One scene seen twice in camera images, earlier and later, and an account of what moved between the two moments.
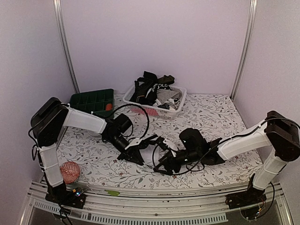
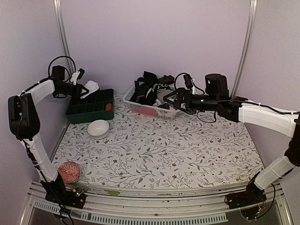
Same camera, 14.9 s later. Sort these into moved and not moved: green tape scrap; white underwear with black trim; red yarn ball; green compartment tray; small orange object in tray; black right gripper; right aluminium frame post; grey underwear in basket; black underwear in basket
Moved: black right gripper; white underwear with black trim
Not moved: grey underwear in basket; right aluminium frame post; black underwear in basket; green tape scrap; green compartment tray; red yarn ball; small orange object in tray
